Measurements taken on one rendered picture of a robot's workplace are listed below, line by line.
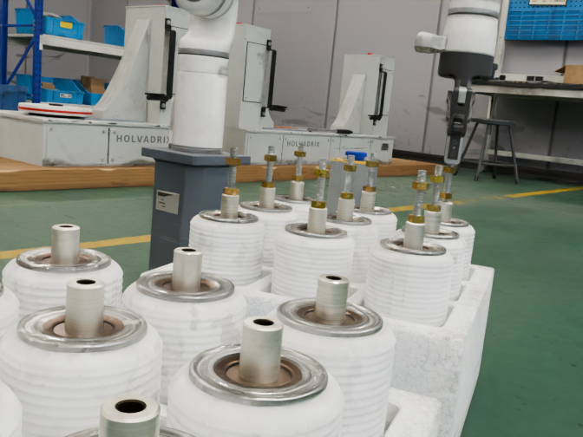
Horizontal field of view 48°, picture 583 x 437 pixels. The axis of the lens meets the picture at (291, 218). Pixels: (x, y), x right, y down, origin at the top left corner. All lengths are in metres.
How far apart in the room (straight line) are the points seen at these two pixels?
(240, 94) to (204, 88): 2.31
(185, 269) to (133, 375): 0.13
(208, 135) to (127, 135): 1.77
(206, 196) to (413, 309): 0.55
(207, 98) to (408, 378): 0.66
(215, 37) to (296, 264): 0.56
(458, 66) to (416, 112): 5.62
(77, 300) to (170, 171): 0.80
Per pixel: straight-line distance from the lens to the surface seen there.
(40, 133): 2.74
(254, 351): 0.35
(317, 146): 3.91
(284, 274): 0.77
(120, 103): 3.11
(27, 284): 0.55
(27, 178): 2.63
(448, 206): 0.98
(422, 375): 0.72
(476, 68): 0.96
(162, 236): 1.21
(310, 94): 7.31
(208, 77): 1.18
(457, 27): 0.97
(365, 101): 4.55
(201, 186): 1.16
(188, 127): 1.18
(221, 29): 1.23
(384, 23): 6.87
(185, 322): 0.48
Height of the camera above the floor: 0.40
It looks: 10 degrees down
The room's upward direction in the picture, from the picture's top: 5 degrees clockwise
